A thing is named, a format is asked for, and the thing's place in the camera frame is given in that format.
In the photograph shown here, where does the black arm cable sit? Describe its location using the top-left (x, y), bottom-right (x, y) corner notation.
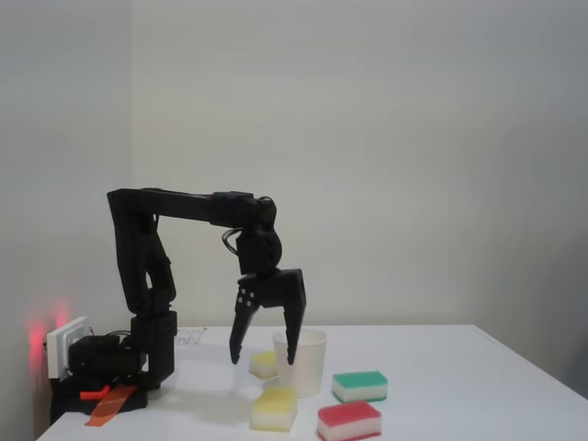
top-left (221, 228), bottom-right (241, 254)

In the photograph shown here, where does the white electrical box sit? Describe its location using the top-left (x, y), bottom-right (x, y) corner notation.
top-left (46, 316), bottom-right (90, 380)

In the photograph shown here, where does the yellow and white sponge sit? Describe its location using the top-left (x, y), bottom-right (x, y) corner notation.
top-left (251, 386), bottom-right (299, 433)
top-left (250, 351), bottom-right (279, 380)

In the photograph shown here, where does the green and white sponge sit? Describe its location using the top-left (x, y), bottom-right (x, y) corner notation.
top-left (332, 369), bottom-right (389, 404)

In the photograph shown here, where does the orange table clamp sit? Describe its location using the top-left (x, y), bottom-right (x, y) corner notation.
top-left (80, 383), bottom-right (139, 429)

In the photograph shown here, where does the red and white sponge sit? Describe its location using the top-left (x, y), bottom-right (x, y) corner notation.
top-left (317, 400), bottom-right (383, 441)

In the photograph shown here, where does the white paper cup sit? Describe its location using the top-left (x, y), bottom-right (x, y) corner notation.
top-left (271, 329), bottom-right (328, 399)

